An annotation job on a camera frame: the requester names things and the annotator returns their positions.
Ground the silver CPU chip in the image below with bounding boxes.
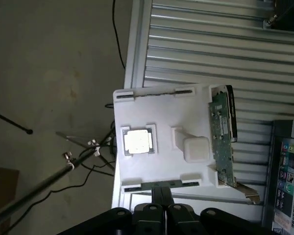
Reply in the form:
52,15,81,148
122,127,159,157

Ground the green graphics card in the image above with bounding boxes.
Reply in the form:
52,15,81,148
208,84,262,205

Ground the metal tripod stand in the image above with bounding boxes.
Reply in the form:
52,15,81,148
0,131,117,228

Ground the white parts rack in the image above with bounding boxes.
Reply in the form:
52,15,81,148
112,82,238,196

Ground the grey metal PC case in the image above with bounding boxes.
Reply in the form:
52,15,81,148
261,119,294,235

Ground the brown cardboard box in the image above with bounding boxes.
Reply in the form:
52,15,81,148
0,165,20,235

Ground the black rod with foot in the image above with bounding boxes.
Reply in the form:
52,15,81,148
0,109,34,135

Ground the black floor cable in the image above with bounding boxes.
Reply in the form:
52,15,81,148
38,164,116,195
112,0,126,71

